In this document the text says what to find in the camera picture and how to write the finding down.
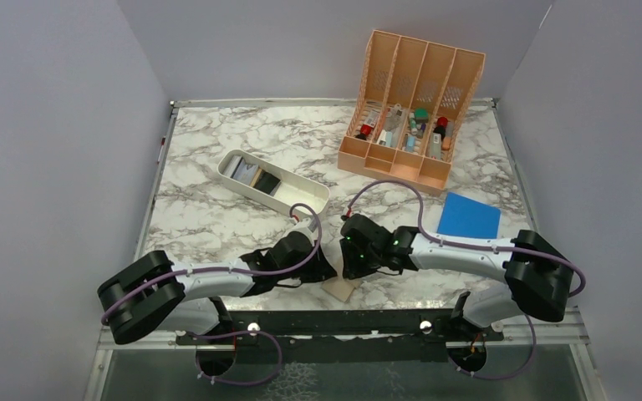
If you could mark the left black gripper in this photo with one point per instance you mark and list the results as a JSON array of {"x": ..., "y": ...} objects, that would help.
[{"x": 322, "y": 269}]

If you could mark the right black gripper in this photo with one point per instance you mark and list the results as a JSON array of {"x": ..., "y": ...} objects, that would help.
[{"x": 351, "y": 268}]

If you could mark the white oblong plastic tray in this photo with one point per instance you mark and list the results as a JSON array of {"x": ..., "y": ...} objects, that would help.
[{"x": 293, "y": 189}]

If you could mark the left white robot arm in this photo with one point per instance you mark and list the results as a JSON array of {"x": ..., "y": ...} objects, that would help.
[{"x": 151, "y": 294}]

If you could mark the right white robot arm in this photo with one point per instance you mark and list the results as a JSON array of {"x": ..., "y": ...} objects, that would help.
[{"x": 531, "y": 277}]

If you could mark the stack of cards in tray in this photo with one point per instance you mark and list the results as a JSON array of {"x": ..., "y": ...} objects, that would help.
[{"x": 252, "y": 175}]

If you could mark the blue flat board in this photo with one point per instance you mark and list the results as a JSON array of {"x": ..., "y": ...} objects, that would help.
[{"x": 465, "y": 217}]

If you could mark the red capped black bottle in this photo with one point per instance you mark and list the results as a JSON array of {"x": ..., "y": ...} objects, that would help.
[{"x": 365, "y": 132}]

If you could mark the orange marker pen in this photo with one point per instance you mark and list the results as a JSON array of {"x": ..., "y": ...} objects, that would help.
[{"x": 447, "y": 136}]

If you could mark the green capped bottle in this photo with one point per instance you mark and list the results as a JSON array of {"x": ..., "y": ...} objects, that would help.
[{"x": 421, "y": 116}]

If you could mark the red capped bottle right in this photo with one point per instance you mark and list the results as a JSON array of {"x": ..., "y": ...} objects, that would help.
[{"x": 441, "y": 126}]

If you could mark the peach plastic desk organizer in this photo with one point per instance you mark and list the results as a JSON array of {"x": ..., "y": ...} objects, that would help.
[{"x": 401, "y": 74}]

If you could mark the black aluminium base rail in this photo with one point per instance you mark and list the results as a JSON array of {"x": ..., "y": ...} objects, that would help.
[{"x": 356, "y": 336}]

